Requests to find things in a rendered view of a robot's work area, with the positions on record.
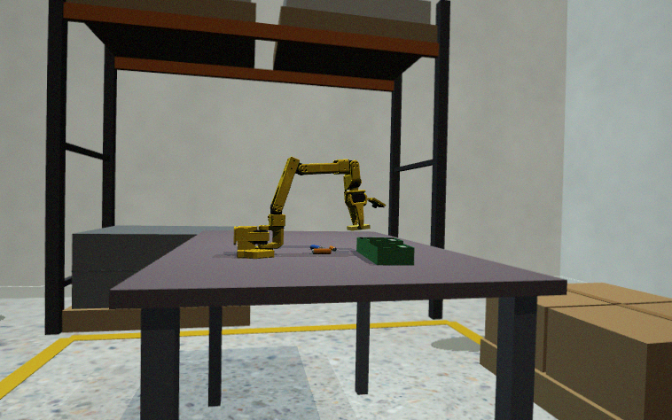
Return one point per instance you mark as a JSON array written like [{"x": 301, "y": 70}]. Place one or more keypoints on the green rack of bins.
[{"x": 385, "y": 250}]

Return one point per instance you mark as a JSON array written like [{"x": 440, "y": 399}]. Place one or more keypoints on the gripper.
[{"x": 352, "y": 197}]

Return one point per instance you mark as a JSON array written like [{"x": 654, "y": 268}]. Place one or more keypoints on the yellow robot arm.
[{"x": 249, "y": 236}]

